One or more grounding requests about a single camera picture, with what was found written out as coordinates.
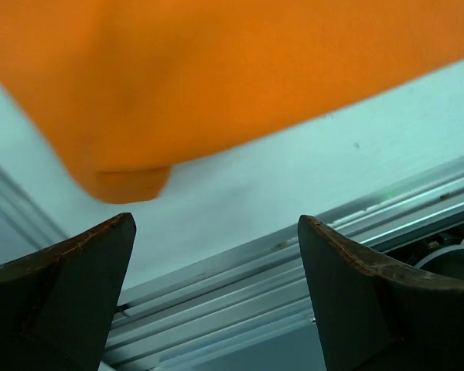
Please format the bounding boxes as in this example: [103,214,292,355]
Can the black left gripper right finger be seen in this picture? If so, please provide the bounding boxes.
[298,216,464,370]

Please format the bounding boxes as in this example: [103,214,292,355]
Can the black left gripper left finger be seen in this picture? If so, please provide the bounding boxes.
[0,213,135,370]

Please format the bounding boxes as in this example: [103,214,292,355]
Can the orange trousers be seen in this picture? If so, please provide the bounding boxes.
[0,1,464,204]

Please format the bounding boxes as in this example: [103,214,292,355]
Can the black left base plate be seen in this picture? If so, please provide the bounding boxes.
[387,227,464,269]

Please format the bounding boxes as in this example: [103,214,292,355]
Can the aluminium frame rail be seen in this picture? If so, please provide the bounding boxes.
[0,148,464,371]

